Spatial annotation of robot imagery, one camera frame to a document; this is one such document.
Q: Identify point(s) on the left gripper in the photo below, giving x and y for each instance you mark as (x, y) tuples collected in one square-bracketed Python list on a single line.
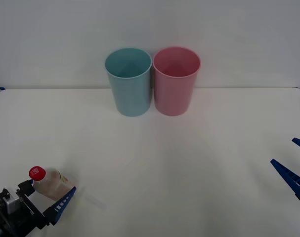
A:
[(28, 217)]

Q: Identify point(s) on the small bottle with red cap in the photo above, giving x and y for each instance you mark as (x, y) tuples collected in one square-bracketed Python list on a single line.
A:
[(49, 184)]

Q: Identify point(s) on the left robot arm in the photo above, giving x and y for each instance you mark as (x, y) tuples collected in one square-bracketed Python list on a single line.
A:
[(1, 214)]

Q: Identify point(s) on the pale blue plastic bin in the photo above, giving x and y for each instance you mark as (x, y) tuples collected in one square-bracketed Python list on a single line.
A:
[(131, 98)]

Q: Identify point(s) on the pink plastic bin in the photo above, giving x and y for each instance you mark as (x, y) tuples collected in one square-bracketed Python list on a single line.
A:
[(173, 98)]

